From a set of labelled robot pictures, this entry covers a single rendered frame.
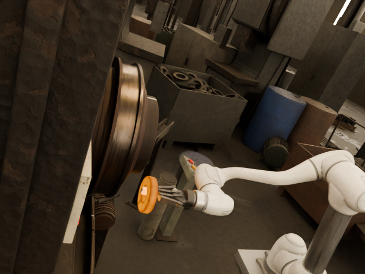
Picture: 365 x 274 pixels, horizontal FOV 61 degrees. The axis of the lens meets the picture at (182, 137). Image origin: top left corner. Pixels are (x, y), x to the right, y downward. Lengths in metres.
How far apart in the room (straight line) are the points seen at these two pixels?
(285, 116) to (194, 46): 1.90
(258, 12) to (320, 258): 3.52
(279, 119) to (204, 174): 2.99
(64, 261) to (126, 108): 0.45
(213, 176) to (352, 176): 0.58
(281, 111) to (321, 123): 0.65
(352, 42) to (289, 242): 4.35
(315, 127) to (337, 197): 3.35
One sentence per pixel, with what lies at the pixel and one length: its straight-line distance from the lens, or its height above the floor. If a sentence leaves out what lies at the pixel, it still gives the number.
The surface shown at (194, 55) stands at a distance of 5.24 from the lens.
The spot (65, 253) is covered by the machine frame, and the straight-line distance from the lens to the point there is 0.98.
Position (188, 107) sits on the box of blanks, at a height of 0.55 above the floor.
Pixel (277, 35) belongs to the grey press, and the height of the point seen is 1.54.
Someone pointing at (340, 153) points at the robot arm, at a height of 1.23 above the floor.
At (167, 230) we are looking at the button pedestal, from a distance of 2.40.
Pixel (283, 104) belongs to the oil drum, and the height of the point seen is 0.78.
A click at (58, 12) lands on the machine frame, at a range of 0.47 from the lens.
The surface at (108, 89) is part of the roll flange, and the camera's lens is 0.93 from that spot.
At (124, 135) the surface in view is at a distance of 0.88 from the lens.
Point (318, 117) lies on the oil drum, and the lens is 4.71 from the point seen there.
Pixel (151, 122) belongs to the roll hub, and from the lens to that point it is 1.00.
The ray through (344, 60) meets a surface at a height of 1.55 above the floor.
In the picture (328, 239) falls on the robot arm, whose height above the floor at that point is 0.90.
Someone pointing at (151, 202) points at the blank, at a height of 0.85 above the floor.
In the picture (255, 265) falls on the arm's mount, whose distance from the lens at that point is 1.99.
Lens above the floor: 1.61
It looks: 24 degrees down
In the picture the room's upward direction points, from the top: 23 degrees clockwise
